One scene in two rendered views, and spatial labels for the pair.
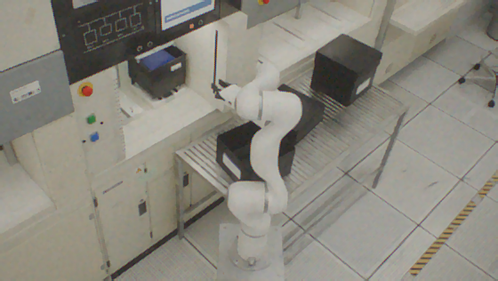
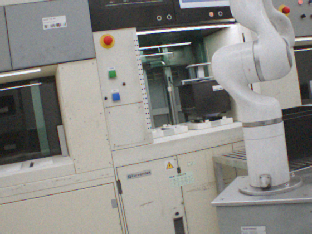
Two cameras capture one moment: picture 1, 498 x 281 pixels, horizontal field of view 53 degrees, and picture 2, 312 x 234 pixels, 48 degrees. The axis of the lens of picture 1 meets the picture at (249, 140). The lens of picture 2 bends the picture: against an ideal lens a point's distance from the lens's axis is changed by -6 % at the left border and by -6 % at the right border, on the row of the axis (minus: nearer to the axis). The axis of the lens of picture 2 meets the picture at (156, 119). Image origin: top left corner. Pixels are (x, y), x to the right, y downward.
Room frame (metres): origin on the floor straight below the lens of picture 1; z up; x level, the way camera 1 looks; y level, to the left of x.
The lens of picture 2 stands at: (0.17, -0.38, 1.06)
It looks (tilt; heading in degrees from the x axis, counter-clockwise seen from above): 3 degrees down; 33
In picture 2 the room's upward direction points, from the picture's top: 9 degrees counter-clockwise
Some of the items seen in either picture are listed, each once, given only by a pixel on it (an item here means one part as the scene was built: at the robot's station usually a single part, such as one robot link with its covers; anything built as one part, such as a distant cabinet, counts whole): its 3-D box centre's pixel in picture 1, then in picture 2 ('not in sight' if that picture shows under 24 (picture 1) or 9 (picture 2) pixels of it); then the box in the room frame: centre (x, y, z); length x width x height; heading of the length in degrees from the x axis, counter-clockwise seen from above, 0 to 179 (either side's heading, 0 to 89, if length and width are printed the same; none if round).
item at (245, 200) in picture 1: (249, 206); (245, 83); (1.20, -0.03, 1.07); 0.19 x 0.12 x 0.24; 96
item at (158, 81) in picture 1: (156, 62); (203, 92); (2.05, 0.52, 1.06); 0.24 x 0.20 x 0.32; 140
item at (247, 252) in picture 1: (253, 238); (266, 155); (1.20, -0.06, 0.85); 0.19 x 0.19 x 0.18
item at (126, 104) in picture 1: (115, 109); (162, 130); (1.84, 0.69, 0.89); 0.22 x 0.21 x 0.04; 50
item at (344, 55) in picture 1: (345, 69); not in sight; (2.43, -0.51, 0.89); 0.29 x 0.29 x 0.25; 54
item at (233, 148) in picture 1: (254, 155); (291, 131); (1.69, -0.03, 0.85); 0.28 x 0.28 x 0.17; 42
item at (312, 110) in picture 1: (288, 110); not in sight; (2.07, -0.20, 0.83); 0.29 x 0.29 x 0.13; 57
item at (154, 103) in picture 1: (157, 88); (207, 122); (2.05, 0.52, 0.89); 0.22 x 0.21 x 0.04; 50
